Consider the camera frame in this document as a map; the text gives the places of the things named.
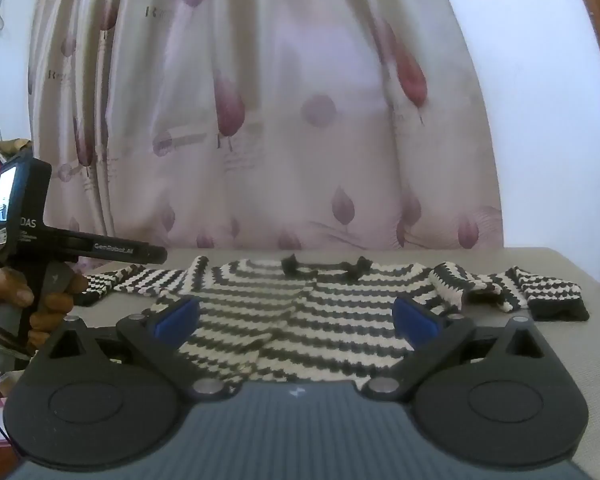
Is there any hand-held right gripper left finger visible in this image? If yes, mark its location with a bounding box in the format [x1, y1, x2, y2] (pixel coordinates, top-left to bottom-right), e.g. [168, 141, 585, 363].
[47, 296, 229, 402]

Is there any black and white striped sweater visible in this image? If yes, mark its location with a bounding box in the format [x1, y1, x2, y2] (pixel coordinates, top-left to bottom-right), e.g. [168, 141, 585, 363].
[72, 255, 591, 392]

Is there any person's left hand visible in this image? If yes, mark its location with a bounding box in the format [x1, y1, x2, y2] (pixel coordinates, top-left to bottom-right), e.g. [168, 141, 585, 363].
[0, 266, 88, 361]

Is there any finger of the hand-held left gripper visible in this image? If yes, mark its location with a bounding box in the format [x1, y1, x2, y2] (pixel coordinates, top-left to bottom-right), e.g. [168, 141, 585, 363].
[76, 238, 169, 264]

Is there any pink leaf print curtain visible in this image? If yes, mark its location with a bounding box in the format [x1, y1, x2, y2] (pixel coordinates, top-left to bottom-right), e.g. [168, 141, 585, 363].
[27, 0, 504, 252]

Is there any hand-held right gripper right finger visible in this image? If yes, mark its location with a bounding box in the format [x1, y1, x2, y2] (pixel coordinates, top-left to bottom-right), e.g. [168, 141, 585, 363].
[362, 296, 554, 404]

